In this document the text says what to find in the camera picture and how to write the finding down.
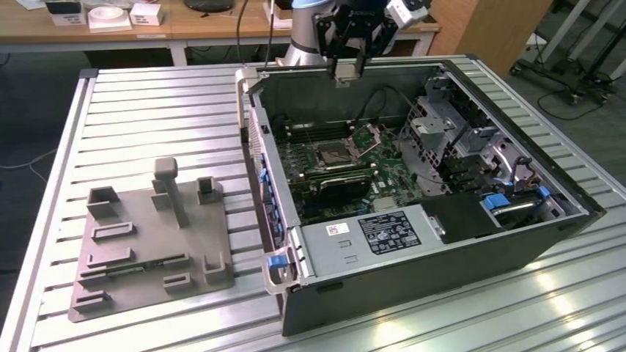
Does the silver CPU green edge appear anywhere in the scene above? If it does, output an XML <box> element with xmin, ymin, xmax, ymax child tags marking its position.
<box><xmin>335</xmin><ymin>61</ymin><xmax>366</xmax><ymax>89</ymax></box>

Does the black graphics card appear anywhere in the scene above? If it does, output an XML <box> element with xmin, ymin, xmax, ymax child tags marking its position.
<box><xmin>291</xmin><ymin>166</ymin><xmax>373</xmax><ymax>206</ymax></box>

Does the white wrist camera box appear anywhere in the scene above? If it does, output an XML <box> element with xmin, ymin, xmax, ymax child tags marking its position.
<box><xmin>386</xmin><ymin>0</ymin><xmax>430</xmax><ymax>27</ymax></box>

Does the black wheeled cart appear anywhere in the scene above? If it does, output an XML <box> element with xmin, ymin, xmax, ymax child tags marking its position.
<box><xmin>511</xmin><ymin>0</ymin><xmax>626</xmax><ymax>107</ymax></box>

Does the CPU socket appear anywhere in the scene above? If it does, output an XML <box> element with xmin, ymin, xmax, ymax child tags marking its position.
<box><xmin>312</xmin><ymin>141</ymin><xmax>365</xmax><ymax>172</ymax></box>

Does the stacked cardboard box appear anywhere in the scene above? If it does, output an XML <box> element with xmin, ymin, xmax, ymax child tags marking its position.
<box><xmin>262</xmin><ymin>0</ymin><xmax>295</xmax><ymax>30</ymax></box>

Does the white round container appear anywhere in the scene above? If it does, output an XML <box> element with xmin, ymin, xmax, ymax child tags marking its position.
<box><xmin>86</xmin><ymin>6</ymin><xmax>134</xmax><ymax>34</ymax></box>

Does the green motherboard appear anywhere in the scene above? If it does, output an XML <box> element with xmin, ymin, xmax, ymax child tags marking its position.
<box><xmin>272</xmin><ymin>120</ymin><xmax>427</xmax><ymax>227</ymax></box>

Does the black RAM slot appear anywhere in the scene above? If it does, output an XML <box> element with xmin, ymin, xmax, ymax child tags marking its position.
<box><xmin>284</xmin><ymin>122</ymin><xmax>354</xmax><ymax>130</ymax></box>
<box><xmin>286</xmin><ymin>126</ymin><xmax>354</xmax><ymax>134</ymax></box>
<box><xmin>287</xmin><ymin>131</ymin><xmax>355</xmax><ymax>139</ymax></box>

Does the grey power supply unit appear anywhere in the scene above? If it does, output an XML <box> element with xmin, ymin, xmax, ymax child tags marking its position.
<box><xmin>300</xmin><ymin>204</ymin><xmax>445</xmax><ymax>278</ymax></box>

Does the blue disk carrier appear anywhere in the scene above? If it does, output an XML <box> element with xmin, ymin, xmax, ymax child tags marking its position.
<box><xmin>482</xmin><ymin>194</ymin><xmax>511</xmax><ymax>213</ymax></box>

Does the wooden desk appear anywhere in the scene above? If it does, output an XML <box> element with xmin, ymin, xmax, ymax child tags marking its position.
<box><xmin>0</xmin><ymin>0</ymin><xmax>441</xmax><ymax>67</ymax></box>

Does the green RAM stick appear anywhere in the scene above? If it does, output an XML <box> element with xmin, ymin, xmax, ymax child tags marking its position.
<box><xmin>104</xmin><ymin>258</ymin><xmax>171</xmax><ymax>276</ymax></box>

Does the silver drive cage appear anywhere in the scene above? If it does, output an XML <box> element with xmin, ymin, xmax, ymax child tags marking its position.
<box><xmin>403</xmin><ymin>71</ymin><xmax>495</xmax><ymax>184</ymax></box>

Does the thick black gripper cable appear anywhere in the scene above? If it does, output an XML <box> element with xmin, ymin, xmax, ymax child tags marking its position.
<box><xmin>262</xmin><ymin>0</ymin><xmax>276</xmax><ymax>70</ymax></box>

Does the black round base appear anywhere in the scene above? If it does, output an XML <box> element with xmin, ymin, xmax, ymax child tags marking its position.
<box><xmin>183</xmin><ymin>0</ymin><xmax>235</xmax><ymax>12</ymax></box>

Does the grey plastic parts rack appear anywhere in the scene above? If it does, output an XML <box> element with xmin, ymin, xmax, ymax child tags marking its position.
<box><xmin>67</xmin><ymin>156</ymin><xmax>239</xmax><ymax>323</ymax></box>

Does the wooden cabinet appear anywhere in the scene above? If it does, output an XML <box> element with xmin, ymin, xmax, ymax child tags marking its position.
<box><xmin>430</xmin><ymin>0</ymin><xmax>557</xmax><ymax>80</ymax></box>

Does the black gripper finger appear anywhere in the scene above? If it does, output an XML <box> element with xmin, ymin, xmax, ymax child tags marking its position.
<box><xmin>355</xmin><ymin>16</ymin><xmax>398</xmax><ymax>78</ymax></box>
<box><xmin>315</xmin><ymin>14</ymin><xmax>339</xmax><ymax>76</ymax></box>

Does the metal socket cover frame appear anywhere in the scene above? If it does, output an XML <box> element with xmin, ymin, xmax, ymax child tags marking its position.
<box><xmin>347</xmin><ymin>123</ymin><xmax>386</xmax><ymax>155</ymax></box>

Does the white labelled box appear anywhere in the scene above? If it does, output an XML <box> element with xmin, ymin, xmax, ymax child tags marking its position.
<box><xmin>128</xmin><ymin>2</ymin><xmax>166</xmax><ymax>27</ymax></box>
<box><xmin>46</xmin><ymin>0</ymin><xmax>84</xmax><ymax>27</ymax></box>

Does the black open PC case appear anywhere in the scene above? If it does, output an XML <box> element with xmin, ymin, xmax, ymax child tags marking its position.
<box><xmin>236</xmin><ymin>54</ymin><xmax>607</xmax><ymax>337</ymax></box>

